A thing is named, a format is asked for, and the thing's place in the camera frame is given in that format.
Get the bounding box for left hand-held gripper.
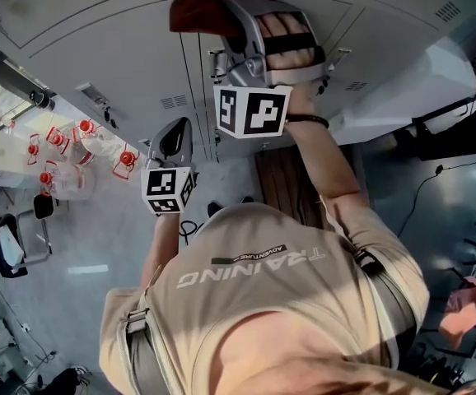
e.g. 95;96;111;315
139;116;200;217

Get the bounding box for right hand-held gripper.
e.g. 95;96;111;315
212;0;328;140

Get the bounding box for dark red cloth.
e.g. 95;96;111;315
168;0;273;39

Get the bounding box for grey metal locker doors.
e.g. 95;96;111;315
0;0;476;162

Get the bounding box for person's right forearm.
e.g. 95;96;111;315
283;83;363;200

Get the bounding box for person's left forearm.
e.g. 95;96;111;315
140;211;182;290

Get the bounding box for silver locker latch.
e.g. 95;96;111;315
208;49;229;80

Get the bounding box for orange cloth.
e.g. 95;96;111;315
438;275;476;350

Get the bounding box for person's right hand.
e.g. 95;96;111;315
257;12;317;71

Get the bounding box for clear red-capped water bottle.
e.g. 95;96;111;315
38;160;96;202
72;118;119;166
111;142;141;181
25;132;44;167
45;125;72;156

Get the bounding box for black wrist band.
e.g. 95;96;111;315
284;114;330;130

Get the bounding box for beige printed t-shirt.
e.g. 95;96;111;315
98;195;431;395

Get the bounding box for white table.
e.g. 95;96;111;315
327;35;476;144

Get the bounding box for black metal chair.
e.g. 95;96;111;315
0;193;55;280

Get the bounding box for black sneakers pair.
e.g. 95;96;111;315
46;365;91;395

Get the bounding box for black coiled cable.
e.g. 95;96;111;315
179;219;204;247

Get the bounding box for grey harness strap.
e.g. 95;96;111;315
115;276;181;395
352;248;417;347

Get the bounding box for long black cable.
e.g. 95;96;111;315
397;154;476;239

